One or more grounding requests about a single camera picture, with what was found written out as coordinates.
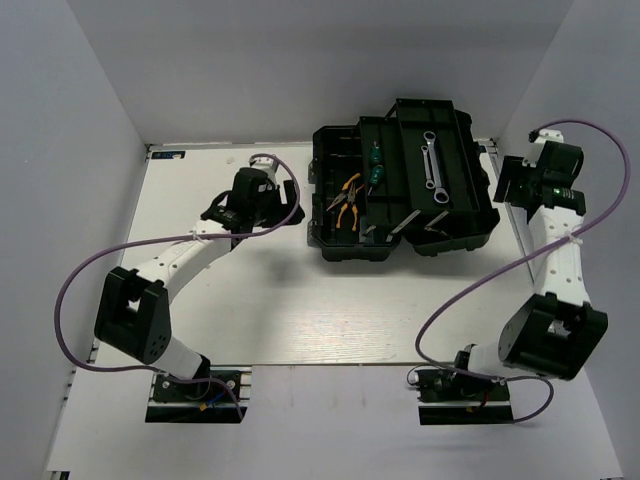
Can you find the blue label sticker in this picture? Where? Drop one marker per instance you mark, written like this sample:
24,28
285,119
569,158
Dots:
155,155

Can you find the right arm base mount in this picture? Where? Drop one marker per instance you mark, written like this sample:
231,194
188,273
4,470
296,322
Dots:
444,399

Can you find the yellow black needle-nose pliers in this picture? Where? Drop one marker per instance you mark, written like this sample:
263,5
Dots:
343,194

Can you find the green stubby screwdriver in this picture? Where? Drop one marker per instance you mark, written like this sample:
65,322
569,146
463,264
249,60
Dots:
376,177
375,153

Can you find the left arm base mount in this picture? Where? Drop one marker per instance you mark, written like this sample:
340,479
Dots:
209,403

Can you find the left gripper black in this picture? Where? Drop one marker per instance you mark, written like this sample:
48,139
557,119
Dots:
283,210

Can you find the small silver wrench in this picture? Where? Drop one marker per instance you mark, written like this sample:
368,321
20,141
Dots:
429,181

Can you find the black plastic toolbox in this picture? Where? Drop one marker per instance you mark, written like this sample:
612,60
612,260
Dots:
401,208

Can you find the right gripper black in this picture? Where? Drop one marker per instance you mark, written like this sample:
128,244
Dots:
512,167

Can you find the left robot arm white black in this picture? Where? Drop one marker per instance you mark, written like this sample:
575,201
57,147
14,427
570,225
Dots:
134,311

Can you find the long silver ratchet wrench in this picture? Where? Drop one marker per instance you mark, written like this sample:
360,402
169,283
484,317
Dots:
440,195

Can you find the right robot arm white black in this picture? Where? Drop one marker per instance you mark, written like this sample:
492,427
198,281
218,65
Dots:
557,329

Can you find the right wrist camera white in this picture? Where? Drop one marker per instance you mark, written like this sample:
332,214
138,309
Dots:
538,137

